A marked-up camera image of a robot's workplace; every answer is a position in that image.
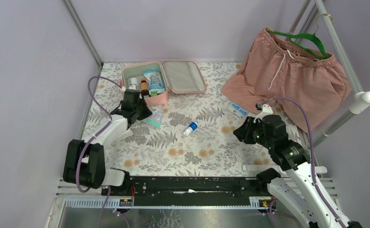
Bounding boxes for white bottle blue label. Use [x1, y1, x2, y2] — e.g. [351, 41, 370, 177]
[182, 122, 198, 137]

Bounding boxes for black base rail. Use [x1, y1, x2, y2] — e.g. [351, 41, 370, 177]
[101, 176, 271, 207]

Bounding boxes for pink shorts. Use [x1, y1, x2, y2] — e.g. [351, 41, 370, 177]
[221, 27, 352, 132]

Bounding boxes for blue white sachet pack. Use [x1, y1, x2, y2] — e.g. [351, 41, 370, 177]
[227, 103, 248, 119]

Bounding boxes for metal clothes rack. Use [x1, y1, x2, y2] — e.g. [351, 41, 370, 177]
[287, 0, 370, 151]

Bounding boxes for white bottle green label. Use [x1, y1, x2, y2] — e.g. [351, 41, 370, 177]
[128, 77, 139, 91]

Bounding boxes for brown bottle orange cap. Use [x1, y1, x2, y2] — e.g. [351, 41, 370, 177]
[140, 78, 149, 96]

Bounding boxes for green clothes hanger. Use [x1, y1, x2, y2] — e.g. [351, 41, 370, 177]
[266, 13, 332, 60]

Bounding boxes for clear bag teal strip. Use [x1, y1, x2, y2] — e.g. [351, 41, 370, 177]
[145, 111, 162, 128]

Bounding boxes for purple cable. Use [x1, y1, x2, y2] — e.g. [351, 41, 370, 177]
[75, 76, 124, 228]
[257, 96, 347, 228]

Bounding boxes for pink medicine kit case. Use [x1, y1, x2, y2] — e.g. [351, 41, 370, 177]
[120, 60, 207, 107]

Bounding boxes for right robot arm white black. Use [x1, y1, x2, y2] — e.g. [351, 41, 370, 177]
[233, 114, 361, 228]

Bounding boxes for white gauze packet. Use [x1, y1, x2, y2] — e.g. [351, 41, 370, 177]
[117, 129, 133, 141]

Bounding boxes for blue white pouch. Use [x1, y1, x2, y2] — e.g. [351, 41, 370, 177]
[143, 70, 166, 94]

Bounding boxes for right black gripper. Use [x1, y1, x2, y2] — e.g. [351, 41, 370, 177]
[232, 115, 273, 149]

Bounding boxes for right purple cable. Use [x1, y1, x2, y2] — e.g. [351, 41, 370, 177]
[257, 96, 347, 228]

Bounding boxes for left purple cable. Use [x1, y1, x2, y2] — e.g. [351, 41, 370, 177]
[75, 76, 124, 228]

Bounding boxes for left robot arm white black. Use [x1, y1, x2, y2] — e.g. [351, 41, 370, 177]
[63, 89, 152, 195]

